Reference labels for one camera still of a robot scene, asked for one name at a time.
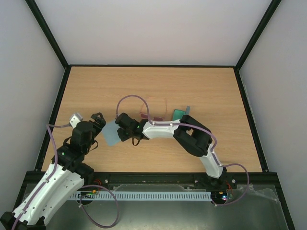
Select circuit board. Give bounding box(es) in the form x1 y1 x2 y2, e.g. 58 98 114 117
77 189 99 199
211 191 233 205

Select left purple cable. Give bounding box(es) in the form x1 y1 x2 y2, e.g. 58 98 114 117
12 123 119 228

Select blue cleaning cloth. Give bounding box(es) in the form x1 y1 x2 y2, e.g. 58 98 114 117
101 120 120 146

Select black cage frame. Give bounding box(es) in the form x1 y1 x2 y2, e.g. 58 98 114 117
15 0 295 230

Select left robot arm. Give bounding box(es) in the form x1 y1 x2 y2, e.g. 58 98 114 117
0 113 106 230

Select grey-green glasses case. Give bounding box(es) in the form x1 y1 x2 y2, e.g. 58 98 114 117
172 106 190 122

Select right circuit board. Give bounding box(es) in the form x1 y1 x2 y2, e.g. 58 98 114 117
211 191 233 205

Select light blue cable duct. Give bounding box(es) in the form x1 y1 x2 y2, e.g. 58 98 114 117
68 191 212 201

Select pink sunglasses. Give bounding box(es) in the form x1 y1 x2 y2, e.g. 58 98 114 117
145 96 167 121

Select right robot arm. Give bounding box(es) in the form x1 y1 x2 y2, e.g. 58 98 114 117
115 113 227 189

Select left circuit board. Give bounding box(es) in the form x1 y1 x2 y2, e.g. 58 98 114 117
77 189 99 199

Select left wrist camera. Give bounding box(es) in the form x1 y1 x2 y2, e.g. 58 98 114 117
69 113 83 128

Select black aluminium front rail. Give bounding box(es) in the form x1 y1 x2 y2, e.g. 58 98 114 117
25 171 279 190

